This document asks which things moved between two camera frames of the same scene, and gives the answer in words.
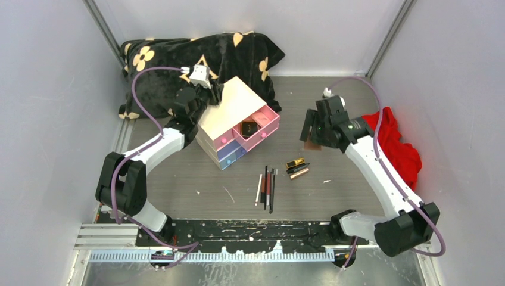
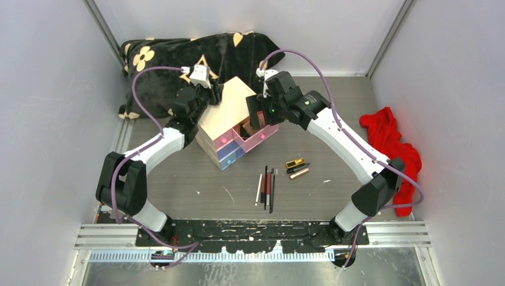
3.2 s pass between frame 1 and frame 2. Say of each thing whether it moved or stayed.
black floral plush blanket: stayed
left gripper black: stayed
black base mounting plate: stayed
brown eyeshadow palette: moved
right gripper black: moved
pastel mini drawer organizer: stayed
